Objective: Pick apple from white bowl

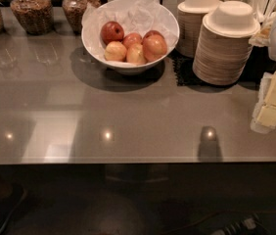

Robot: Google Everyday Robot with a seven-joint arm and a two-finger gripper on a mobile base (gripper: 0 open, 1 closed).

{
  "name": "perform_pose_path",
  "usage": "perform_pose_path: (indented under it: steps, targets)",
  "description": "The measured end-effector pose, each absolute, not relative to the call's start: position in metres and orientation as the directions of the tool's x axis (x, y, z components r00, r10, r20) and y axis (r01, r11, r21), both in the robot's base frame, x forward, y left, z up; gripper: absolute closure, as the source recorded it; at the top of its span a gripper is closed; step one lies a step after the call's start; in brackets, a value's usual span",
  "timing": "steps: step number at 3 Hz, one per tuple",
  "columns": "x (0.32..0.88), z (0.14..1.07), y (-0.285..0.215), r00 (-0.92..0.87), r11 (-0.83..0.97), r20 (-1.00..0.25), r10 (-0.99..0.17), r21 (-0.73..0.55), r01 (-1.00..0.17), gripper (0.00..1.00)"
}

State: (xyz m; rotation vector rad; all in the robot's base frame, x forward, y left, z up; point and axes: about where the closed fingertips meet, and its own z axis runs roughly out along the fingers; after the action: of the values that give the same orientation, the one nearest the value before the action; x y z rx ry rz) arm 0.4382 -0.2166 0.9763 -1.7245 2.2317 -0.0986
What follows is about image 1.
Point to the yellow apple front left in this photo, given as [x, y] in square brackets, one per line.
[115, 51]

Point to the yellow apple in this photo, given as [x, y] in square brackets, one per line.
[135, 54]
[115, 51]

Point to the red apple behind right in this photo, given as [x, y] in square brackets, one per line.
[151, 33]

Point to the front stack paper bowls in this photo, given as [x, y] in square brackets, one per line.
[223, 47]

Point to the middle glass cereal jar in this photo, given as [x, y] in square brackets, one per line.
[35, 16]

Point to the black mesh mat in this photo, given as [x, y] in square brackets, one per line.
[257, 65]

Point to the right glass cereal jar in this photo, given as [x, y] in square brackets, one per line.
[74, 10]

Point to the yellow apple front middle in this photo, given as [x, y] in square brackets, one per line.
[135, 54]

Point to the white paper bowl liner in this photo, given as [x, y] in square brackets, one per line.
[144, 15]

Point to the rear stack paper bowls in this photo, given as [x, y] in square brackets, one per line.
[190, 15]

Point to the stack paper bowls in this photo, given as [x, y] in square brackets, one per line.
[190, 15]
[223, 47]

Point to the small red middle apple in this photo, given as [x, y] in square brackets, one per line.
[131, 38]

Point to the black power strip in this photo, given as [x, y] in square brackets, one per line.
[246, 226]

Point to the dark red apple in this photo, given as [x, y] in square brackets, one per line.
[111, 31]

